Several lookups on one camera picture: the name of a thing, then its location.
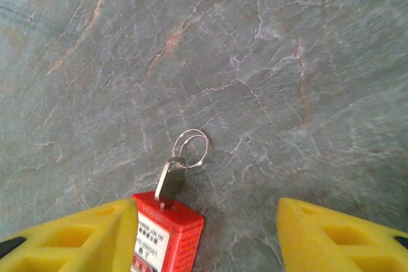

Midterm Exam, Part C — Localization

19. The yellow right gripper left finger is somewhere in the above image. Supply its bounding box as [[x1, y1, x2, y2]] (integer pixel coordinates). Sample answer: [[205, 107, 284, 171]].
[[0, 197, 139, 272]]

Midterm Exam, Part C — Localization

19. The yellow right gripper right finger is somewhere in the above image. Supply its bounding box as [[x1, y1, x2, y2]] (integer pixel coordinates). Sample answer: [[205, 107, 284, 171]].
[[275, 197, 408, 272]]

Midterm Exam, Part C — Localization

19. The red safety padlock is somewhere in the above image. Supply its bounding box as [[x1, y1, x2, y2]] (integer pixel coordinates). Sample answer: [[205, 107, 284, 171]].
[[130, 190, 205, 272]]

